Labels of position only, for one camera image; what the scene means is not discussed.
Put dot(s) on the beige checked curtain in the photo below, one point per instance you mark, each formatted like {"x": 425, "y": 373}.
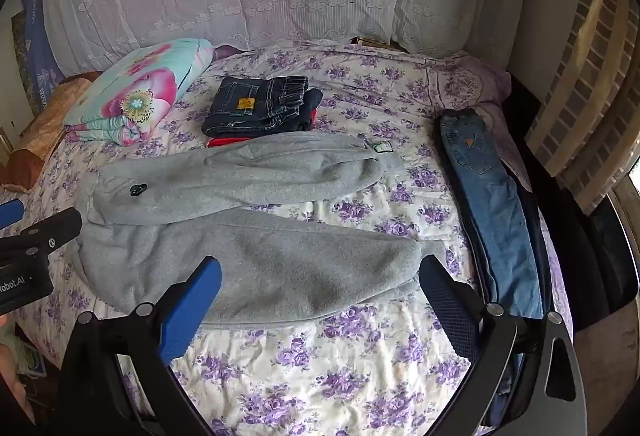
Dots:
{"x": 585, "y": 81}

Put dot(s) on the blue patterned cloth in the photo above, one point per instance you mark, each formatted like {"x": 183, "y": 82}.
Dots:
{"x": 37, "y": 41}

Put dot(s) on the orange brown pillow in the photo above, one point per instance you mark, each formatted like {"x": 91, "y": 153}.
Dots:
{"x": 50, "y": 116}

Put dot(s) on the folded dark denim jeans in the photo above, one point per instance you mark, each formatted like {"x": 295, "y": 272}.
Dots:
{"x": 250, "y": 109}

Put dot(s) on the black chair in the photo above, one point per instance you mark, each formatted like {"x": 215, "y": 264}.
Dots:
{"x": 600, "y": 256}

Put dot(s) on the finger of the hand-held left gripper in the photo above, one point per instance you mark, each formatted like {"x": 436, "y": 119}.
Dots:
{"x": 11, "y": 212}
{"x": 47, "y": 231}

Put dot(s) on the floral folded blanket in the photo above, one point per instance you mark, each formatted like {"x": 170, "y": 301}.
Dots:
{"x": 142, "y": 91}

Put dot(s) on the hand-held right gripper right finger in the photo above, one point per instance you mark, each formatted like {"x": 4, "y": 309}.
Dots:
{"x": 445, "y": 301}

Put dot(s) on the brown wooden object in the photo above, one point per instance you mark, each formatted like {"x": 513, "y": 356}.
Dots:
{"x": 370, "y": 41}

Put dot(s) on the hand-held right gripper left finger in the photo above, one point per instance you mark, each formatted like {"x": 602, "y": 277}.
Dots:
{"x": 190, "y": 311}

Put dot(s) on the folded red garment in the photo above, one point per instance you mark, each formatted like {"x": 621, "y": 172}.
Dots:
{"x": 225, "y": 142}

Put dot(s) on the purple floral bedsheet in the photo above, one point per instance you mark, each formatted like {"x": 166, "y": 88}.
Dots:
{"x": 360, "y": 366}

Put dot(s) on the light blue jeans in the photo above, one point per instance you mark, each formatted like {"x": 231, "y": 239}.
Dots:
{"x": 495, "y": 221}

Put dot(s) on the grey sweatpants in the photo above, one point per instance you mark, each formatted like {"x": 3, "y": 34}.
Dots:
{"x": 240, "y": 261}

